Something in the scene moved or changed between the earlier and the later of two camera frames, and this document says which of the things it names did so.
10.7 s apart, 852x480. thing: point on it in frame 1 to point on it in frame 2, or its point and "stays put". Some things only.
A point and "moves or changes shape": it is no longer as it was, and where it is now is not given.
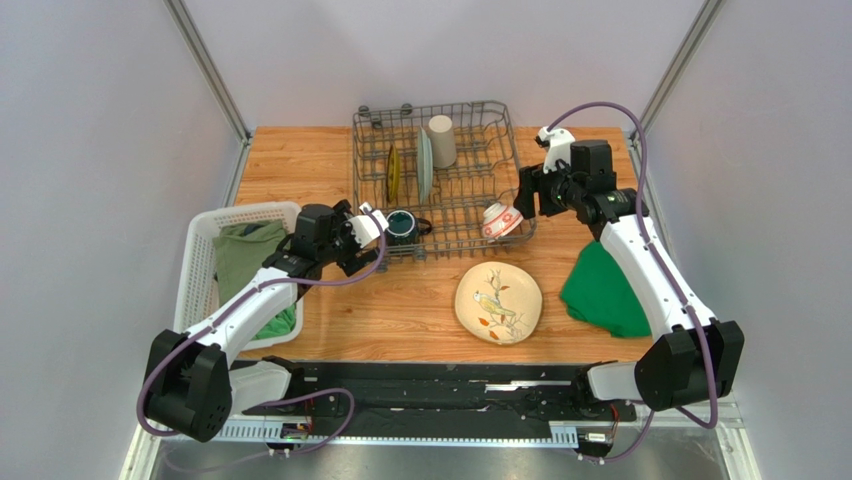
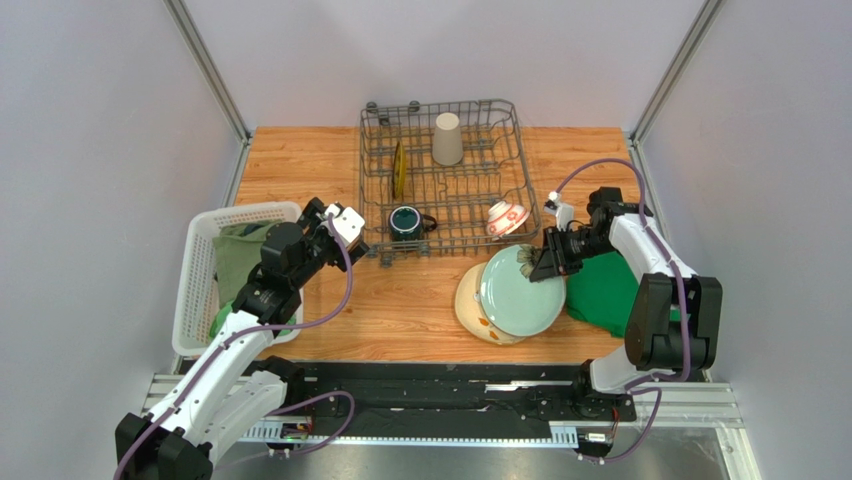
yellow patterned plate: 393,174 moves or changes shape
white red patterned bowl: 499,220 stays put
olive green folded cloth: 240,251 stays put
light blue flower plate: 424,166 to 514,303
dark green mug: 404,228 stays put
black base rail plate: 357,395 stays put
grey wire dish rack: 443,176 stays put
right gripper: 529,192 to 555,250
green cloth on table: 598,291 stays put
